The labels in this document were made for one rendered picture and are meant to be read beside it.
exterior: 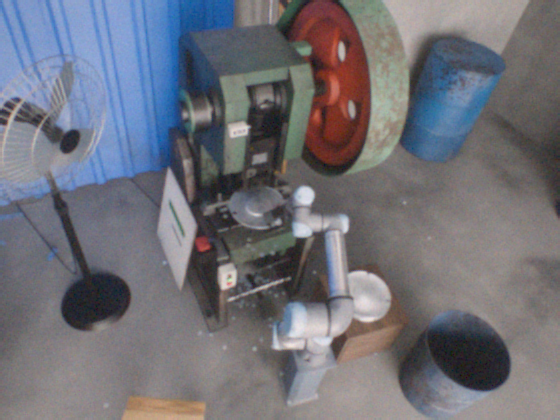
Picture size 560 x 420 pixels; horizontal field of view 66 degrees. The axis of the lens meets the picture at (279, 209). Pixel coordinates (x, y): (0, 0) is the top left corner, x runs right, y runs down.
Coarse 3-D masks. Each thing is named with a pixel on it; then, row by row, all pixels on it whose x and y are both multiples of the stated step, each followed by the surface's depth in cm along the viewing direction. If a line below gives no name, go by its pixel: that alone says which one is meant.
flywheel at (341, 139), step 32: (320, 0) 179; (320, 32) 191; (352, 32) 166; (320, 64) 198; (352, 64) 176; (320, 96) 198; (352, 96) 182; (320, 128) 213; (352, 128) 188; (352, 160) 193
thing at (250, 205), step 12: (240, 192) 221; (252, 192) 221; (264, 192) 223; (276, 192) 223; (240, 204) 215; (252, 204) 215; (264, 204) 216; (276, 204) 218; (240, 216) 209; (252, 216) 210
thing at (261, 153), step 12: (252, 132) 190; (264, 132) 194; (252, 144) 189; (264, 144) 192; (252, 156) 194; (264, 156) 197; (252, 168) 198; (264, 168) 204; (240, 180) 207; (252, 180) 201; (264, 180) 205
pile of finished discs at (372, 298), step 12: (348, 276) 241; (360, 276) 242; (372, 276) 243; (360, 288) 236; (372, 288) 237; (384, 288) 239; (360, 300) 231; (372, 300) 232; (384, 300) 233; (360, 312) 228; (372, 312) 228; (384, 312) 228
